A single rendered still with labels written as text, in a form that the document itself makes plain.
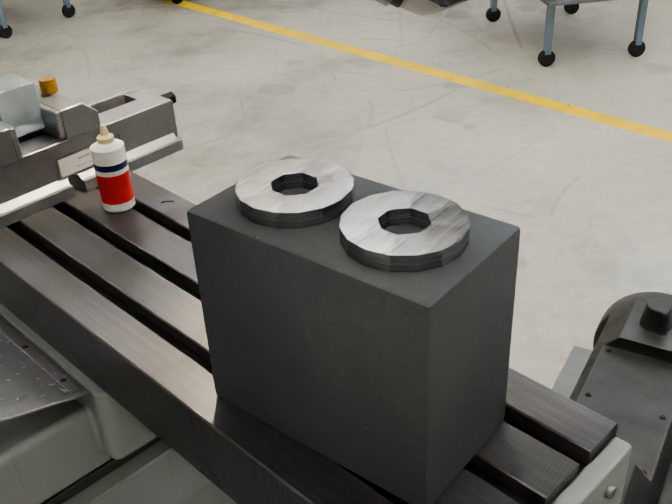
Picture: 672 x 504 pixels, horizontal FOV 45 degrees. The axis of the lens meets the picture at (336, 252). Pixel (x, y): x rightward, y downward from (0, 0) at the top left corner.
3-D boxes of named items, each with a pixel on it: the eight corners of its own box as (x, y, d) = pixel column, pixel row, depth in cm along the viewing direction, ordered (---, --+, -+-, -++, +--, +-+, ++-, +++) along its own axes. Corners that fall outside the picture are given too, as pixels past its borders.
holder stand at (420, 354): (303, 327, 80) (287, 137, 69) (506, 420, 68) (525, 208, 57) (214, 396, 72) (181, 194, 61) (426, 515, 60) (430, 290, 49)
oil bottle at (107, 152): (124, 194, 105) (107, 114, 99) (142, 204, 103) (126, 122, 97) (96, 206, 103) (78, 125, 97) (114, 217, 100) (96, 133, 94)
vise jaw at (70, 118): (50, 105, 114) (43, 77, 112) (101, 126, 106) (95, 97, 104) (11, 119, 110) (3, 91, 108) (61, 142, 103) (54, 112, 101)
